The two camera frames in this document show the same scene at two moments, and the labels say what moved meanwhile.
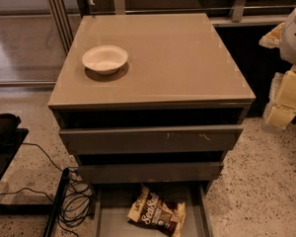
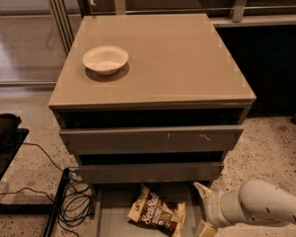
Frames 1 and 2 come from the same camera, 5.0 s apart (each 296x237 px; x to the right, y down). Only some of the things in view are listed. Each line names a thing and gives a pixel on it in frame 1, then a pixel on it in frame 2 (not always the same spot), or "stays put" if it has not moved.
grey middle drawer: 150,173 stays put
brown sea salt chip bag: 151,210 stays put
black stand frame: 4,145 stays put
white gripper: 294,40 -> 212,205
